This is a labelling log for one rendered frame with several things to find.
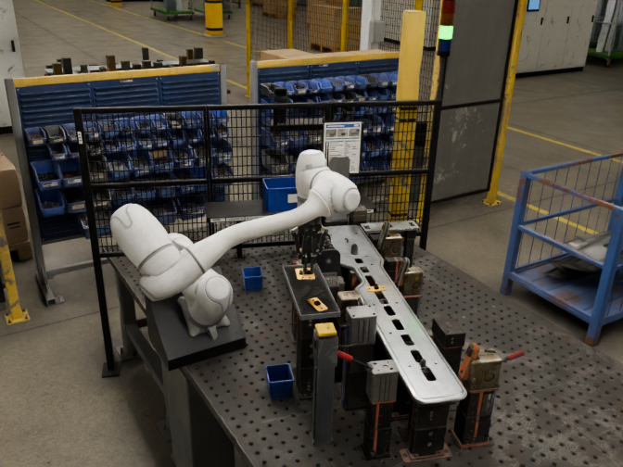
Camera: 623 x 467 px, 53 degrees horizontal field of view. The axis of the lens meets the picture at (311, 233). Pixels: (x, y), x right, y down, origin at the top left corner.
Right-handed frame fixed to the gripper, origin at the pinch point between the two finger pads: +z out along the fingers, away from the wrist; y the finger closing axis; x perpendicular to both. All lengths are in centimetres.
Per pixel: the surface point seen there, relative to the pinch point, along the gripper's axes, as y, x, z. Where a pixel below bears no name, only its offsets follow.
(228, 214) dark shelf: -27, 103, 23
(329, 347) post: 3.3, -30.1, 14.9
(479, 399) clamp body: 55, -36, 36
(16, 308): -167, 179, 117
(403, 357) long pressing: 30.8, -23.1, 25.7
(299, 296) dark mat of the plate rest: -3.6, -6.1, 9.8
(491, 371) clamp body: 57, -36, 24
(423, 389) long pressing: 32, -41, 26
